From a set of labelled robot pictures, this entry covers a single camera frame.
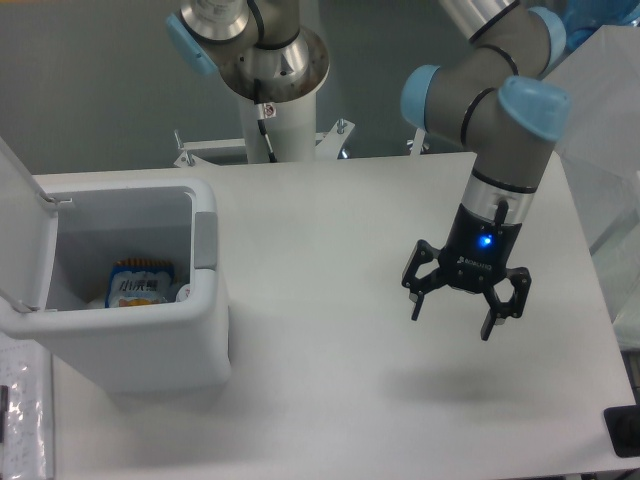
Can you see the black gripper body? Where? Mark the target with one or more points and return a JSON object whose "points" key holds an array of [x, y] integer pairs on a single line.
{"points": [[477, 249]]}

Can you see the clear plastic bottle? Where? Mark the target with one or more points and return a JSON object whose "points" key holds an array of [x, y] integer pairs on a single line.
{"points": [[181, 293]]}

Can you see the blue snack bag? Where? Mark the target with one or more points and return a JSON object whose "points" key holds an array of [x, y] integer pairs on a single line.
{"points": [[139, 282]]}

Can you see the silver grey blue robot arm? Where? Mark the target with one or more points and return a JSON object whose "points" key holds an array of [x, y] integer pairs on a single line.
{"points": [[493, 104]]}

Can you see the white trash can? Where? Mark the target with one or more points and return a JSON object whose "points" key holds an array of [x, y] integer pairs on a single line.
{"points": [[57, 251]]}

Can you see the black device at table edge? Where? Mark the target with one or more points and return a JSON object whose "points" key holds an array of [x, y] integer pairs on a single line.
{"points": [[623, 426]]}

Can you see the blue water jug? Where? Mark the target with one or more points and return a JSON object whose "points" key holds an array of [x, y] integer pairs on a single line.
{"points": [[583, 18]]}

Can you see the clipboard with paper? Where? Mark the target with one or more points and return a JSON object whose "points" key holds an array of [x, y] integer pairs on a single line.
{"points": [[27, 411]]}

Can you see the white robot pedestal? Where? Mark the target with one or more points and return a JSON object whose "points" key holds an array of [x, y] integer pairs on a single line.
{"points": [[272, 133]]}

